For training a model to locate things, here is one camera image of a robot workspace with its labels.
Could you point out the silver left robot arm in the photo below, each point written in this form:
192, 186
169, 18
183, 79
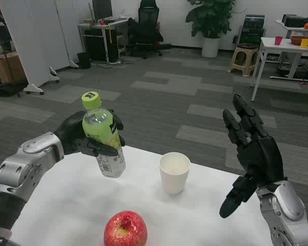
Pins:
18, 169

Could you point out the white paper cup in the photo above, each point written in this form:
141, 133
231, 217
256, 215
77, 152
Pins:
174, 173

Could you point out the cardboard box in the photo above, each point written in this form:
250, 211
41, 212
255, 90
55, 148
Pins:
7, 66

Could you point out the large green potted plant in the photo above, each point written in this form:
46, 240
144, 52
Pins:
210, 18

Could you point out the red apple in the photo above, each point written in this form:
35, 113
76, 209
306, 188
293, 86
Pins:
125, 229

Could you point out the beige plastic stool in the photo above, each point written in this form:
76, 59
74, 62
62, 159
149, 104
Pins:
243, 60

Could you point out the white rear table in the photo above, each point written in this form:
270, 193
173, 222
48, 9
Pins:
297, 27

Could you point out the black waste bin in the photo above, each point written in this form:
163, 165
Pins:
83, 60

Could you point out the white folding partition screen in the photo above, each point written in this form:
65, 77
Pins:
33, 38

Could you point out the black office chair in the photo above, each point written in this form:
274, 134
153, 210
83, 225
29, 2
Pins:
146, 30

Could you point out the yellow plastic cup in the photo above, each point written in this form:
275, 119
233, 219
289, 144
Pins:
304, 43

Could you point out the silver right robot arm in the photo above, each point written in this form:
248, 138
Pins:
287, 212

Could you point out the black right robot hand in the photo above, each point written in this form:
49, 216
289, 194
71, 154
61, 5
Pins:
261, 159

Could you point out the pink plastic cup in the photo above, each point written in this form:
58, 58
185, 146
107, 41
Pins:
279, 40

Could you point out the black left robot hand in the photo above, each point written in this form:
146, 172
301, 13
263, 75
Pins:
69, 133

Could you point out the black camera tripod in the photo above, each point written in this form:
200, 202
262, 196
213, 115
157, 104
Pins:
0, 46

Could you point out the black computer monitor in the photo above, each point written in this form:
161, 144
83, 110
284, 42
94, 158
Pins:
102, 9

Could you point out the green-capped water bottle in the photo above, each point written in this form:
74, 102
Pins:
102, 138

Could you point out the white plant pot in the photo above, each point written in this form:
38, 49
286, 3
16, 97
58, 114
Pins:
211, 47

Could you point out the white side table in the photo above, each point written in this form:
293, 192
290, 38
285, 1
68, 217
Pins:
277, 51

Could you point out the brown woven basket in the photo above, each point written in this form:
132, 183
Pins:
299, 39

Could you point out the white office desk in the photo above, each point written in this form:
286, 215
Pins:
102, 36

